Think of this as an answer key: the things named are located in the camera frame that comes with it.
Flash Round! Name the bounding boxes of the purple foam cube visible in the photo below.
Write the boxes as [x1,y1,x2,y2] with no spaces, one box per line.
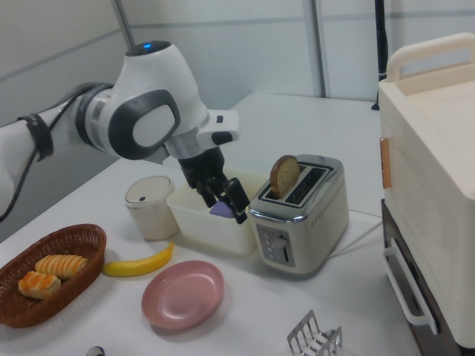
[209,200,238,220]

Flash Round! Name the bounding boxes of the yellow toy banana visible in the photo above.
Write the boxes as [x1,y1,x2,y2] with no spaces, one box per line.
[102,240,175,277]

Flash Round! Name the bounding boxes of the white plastic container box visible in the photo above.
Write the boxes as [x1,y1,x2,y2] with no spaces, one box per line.
[166,168,270,257]

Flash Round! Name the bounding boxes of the black arm cable with strap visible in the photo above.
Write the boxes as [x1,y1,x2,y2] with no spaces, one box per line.
[0,84,112,223]

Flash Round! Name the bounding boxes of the cream lidded canister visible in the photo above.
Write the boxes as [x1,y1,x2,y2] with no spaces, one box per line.
[124,176,179,241]

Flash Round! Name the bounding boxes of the orange glazed bread roll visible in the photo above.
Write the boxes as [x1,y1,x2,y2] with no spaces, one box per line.
[18,271,62,300]

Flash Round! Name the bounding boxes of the striped bread roll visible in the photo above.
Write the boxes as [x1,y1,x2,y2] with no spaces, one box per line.
[35,254,90,280]

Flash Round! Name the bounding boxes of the cream and chrome toaster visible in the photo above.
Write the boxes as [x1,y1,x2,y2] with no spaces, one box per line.
[248,154,350,278]

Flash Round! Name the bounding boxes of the brown bread slice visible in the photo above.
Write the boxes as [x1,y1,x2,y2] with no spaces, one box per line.
[269,154,302,197]

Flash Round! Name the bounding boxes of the white toaster power cable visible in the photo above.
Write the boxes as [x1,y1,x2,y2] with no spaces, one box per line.
[332,218,383,257]

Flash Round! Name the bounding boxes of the pink plate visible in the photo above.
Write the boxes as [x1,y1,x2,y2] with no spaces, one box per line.
[140,260,226,331]

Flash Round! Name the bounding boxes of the brown wicker basket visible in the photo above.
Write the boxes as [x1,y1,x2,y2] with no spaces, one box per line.
[0,223,108,329]

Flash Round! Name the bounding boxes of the black pole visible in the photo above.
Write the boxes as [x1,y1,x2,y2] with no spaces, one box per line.
[372,0,389,111]

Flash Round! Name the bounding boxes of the cream toaster oven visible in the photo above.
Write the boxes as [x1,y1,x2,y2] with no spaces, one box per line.
[377,32,475,356]

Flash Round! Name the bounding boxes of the metal toast rack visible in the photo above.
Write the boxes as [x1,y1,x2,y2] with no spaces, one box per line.
[287,309,343,356]

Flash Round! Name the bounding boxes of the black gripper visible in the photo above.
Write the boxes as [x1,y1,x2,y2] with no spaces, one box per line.
[177,146,250,225]

